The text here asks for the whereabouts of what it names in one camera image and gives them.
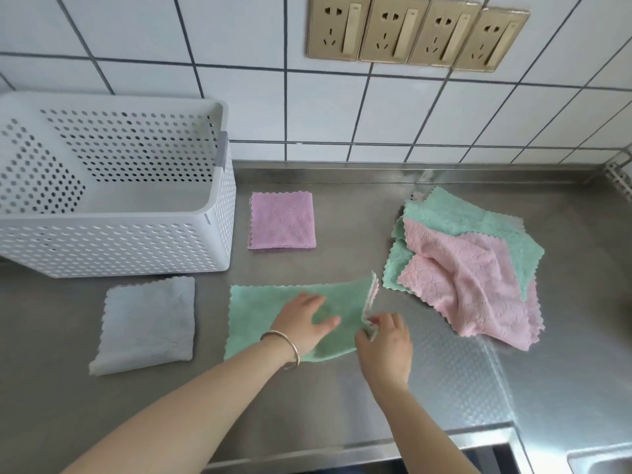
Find person's right hand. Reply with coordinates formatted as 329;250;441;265
355;312;414;391

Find person's left hand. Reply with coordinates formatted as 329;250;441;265
270;292;342;359

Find green cloth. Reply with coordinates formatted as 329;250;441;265
223;271;380;364
382;186;545;295

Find person's right forearm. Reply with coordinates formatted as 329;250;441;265
370;379;483;474

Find person's left forearm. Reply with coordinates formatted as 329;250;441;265
61;335;297;474

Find folded purple cloth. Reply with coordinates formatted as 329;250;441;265
247;191;317;251

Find crumpled pink cloth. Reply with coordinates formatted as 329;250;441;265
397;217;543;352

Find crumpled green cloth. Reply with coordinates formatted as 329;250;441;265
382;186;545;295

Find folded grey cloth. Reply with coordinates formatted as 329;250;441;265
88;276;197;377

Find white perforated plastic basket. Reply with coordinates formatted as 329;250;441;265
0;91;237;280

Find steel sink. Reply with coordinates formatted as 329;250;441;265
566;441;632;474

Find metal rack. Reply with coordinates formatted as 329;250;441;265
604;145;632;203

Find silver bracelet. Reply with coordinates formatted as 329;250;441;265
260;330;301;371

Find gold wall socket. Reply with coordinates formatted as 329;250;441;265
359;0;430;64
408;0;481;68
451;7;530;72
306;0;371;62

